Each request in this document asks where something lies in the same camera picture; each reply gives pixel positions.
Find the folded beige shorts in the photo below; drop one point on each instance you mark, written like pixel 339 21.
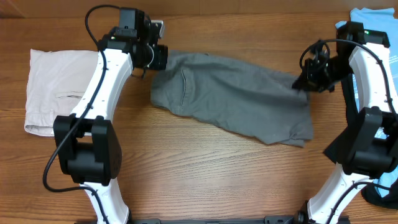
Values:
pixel 57 81

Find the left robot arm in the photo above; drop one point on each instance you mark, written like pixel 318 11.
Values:
pixel 88 148

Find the light blue printed t-shirt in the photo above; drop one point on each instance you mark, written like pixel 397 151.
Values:
pixel 381 20

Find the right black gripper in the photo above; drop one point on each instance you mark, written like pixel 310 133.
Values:
pixel 309 80

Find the grey shorts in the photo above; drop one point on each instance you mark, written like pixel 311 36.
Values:
pixel 234 95

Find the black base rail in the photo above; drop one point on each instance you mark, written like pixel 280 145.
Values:
pixel 266 220

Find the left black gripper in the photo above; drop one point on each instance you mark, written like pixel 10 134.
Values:
pixel 160 61

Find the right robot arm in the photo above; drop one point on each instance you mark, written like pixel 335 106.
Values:
pixel 364 54

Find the black garment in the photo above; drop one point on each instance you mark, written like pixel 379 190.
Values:
pixel 377 200

